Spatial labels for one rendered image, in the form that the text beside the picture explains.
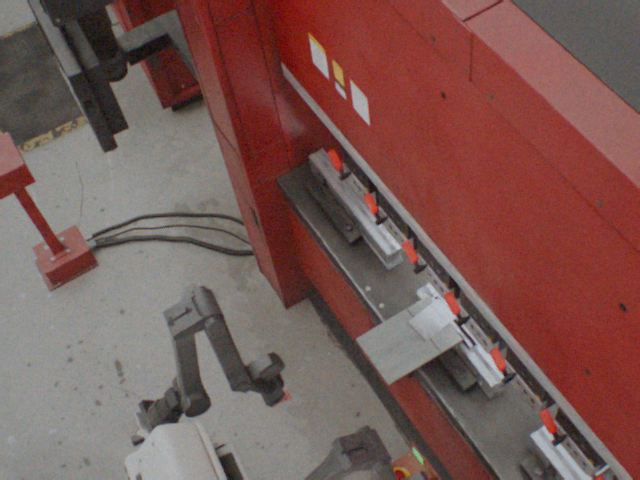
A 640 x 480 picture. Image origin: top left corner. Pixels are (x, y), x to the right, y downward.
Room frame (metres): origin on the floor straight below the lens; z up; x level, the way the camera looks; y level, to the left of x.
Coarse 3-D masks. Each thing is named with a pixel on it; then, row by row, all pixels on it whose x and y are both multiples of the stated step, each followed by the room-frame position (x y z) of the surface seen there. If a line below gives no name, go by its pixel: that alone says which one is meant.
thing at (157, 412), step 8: (144, 400) 1.11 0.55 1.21; (152, 400) 1.11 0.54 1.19; (160, 400) 1.09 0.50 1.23; (144, 408) 1.08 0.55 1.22; (152, 408) 1.07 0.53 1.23; (160, 408) 1.06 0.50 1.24; (168, 408) 1.05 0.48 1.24; (144, 416) 1.06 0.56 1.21; (152, 416) 1.05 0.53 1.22; (160, 416) 1.04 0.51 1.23; (168, 416) 1.04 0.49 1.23; (176, 416) 1.04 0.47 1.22; (152, 424) 1.03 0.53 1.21; (160, 424) 1.03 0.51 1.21; (168, 424) 1.02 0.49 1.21
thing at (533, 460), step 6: (534, 456) 0.84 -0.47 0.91; (522, 462) 0.83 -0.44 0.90; (528, 462) 0.83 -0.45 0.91; (534, 462) 0.83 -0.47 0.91; (540, 462) 0.82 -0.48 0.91; (522, 468) 0.82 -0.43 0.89; (528, 468) 0.81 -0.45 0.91; (546, 468) 0.80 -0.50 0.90; (528, 474) 0.80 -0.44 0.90; (534, 474) 0.79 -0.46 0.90; (546, 474) 0.79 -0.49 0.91
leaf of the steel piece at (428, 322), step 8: (424, 312) 1.31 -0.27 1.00; (432, 312) 1.31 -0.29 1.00; (416, 320) 1.29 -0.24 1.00; (424, 320) 1.29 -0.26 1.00; (432, 320) 1.28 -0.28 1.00; (440, 320) 1.27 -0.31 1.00; (416, 328) 1.26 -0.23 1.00; (424, 328) 1.26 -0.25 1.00; (432, 328) 1.25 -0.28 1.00; (440, 328) 1.25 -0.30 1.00; (424, 336) 1.23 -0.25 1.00
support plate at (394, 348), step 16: (416, 304) 1.35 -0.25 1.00; (400, 320) 1.30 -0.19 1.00; (368, 336) 1.27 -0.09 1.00; (384, 336) 1.26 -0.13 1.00; (400, 336) 1.25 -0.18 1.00; (416, 336) 1.24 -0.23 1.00; (432, 336) 1.23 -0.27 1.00; (448, 336) 1.22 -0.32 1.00; (368, 352) 1.22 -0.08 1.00; (384, 352) 1.21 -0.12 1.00; (400, 352) 1.20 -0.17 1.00; (416, 352) 1.19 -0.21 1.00; (432, 352) 1.18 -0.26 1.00; (384, 368) 1.16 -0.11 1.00; (400, 368) 1.15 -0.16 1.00; (416, 368) 1.14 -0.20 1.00
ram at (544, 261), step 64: (320, 0) 1.74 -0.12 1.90; (384, 0) 1.45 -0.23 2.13; (384, 64) 1.47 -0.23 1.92; (448, 64) 1.24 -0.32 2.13; (384, 128) 1.49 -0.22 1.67; (448, 128) 1.24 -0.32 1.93; (512, 128) 1.05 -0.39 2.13; (384, 192) 1.52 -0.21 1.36; (448, 192) 1.24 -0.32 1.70; (512, 192) 1.04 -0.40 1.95; (576, 192) 0.89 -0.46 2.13; (448, 256) 1.23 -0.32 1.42; (512, 256) 1.01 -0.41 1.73; (576, 256) 0.86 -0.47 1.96; (512, 320) 0.99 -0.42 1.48; (576, 320) 0.82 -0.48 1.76; (576, 384) 0.78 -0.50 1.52
